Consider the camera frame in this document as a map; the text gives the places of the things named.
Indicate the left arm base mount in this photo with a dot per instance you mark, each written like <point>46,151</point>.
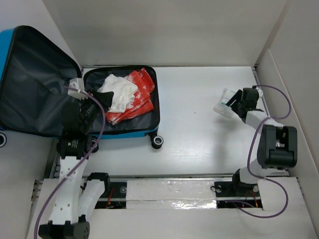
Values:
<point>115,198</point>

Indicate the white tissue pack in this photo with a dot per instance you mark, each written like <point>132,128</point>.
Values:
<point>221,107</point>

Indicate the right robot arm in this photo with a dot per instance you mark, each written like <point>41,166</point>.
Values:
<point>277,147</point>

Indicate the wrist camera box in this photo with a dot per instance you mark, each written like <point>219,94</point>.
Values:
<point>76,85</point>
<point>259,90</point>

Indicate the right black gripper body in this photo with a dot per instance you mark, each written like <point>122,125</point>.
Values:
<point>241,104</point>

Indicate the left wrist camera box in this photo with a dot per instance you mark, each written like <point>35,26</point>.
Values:
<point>76,85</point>

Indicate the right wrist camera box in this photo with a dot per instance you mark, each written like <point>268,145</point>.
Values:
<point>259,90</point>

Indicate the blue hard-shell suitcase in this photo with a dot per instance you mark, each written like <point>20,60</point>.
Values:
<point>34,75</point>

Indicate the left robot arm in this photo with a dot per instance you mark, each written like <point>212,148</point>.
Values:
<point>66,212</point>

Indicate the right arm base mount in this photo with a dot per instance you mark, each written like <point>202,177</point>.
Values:
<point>228,196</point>

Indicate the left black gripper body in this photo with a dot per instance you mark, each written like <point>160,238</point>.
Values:
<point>91,107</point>

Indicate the red white patterned cloth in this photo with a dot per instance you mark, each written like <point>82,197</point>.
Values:
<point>142,103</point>

